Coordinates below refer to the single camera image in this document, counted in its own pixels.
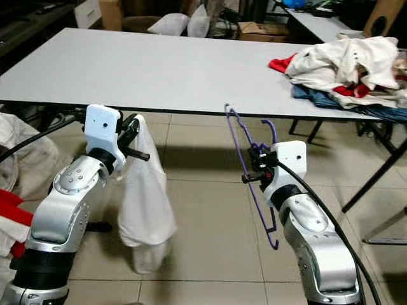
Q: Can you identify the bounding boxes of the white stitched trousers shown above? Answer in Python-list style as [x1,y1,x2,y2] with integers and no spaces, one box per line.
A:
[353,91,407,110]

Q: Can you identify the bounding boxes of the red cloth garment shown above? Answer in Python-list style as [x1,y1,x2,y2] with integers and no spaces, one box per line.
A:
[268,53,373,98]

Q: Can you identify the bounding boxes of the black low shelf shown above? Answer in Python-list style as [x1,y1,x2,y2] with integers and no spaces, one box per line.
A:
[0,3,77,67]

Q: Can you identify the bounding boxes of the purple blue clothes hanger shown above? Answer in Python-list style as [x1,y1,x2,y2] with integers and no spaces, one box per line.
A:
[224,103,282,250]

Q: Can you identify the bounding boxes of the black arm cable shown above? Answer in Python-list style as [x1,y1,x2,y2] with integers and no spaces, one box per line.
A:
[277,160,383,305]
[0,109,91,165]

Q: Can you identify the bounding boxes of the white shirt with plaid lining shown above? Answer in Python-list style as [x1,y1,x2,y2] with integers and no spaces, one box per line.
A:
[284,36,407,96]

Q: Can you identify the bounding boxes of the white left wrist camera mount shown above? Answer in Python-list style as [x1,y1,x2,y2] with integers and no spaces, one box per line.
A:
[85,104,123,153]

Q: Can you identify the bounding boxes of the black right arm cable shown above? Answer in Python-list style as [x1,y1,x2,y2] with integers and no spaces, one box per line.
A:
[277,160,383,305]

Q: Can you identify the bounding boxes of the plain white cloth garment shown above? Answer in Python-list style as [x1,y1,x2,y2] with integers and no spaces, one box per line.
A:
[118,114,178,275]

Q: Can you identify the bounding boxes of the wooden speaker black cone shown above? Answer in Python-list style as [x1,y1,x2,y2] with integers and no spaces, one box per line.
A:
[362,0,407,39]

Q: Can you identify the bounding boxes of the small white drawer unit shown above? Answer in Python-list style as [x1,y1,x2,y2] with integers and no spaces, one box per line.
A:
[74,0,101,29]

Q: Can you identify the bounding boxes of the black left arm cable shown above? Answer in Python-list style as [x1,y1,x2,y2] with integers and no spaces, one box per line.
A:
[0,109,91,165]

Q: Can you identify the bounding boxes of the grey white pillow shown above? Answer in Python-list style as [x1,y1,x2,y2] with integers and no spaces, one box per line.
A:
[148,13,190,37]
[186,4,210,39]

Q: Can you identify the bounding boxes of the tall brown cardboard box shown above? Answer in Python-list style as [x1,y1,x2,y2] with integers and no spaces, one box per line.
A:
[99,0,123,31]

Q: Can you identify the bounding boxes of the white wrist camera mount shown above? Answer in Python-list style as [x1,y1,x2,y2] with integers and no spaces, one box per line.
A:
[263,140,308,204]
[85,104,123,153]

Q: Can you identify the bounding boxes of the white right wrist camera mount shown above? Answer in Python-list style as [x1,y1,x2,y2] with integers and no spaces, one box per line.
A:
[263,140,308,204]

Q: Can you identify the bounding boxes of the blue denim jeans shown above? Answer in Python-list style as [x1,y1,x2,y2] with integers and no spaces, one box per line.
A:
[291,84,407,123]

